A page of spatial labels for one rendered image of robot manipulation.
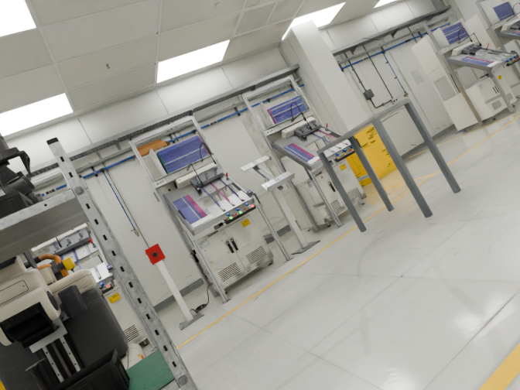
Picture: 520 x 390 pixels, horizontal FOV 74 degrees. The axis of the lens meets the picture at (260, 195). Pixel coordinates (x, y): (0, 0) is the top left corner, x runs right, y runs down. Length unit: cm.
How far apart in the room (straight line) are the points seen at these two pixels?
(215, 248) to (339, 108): 352
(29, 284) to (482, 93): 625
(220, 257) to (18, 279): 214
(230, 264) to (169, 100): 308
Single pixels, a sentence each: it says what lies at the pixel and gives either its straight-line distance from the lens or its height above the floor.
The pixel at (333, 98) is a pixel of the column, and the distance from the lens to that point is 615.
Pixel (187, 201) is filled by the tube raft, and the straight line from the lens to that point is 358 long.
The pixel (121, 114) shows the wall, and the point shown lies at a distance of 565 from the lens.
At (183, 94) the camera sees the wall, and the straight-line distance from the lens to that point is 586.
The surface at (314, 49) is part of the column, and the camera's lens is 645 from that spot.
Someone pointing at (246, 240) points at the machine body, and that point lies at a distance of 369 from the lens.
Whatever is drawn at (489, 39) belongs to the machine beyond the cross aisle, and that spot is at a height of 121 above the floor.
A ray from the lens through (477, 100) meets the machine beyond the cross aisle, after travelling 663.
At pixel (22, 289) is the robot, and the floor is 83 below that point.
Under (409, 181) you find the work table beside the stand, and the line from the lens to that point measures 258.
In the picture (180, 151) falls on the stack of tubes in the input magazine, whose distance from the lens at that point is 388.
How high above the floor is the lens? 66
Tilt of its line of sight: 1 degrees up
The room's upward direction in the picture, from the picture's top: 29 degrees counter-clockwise
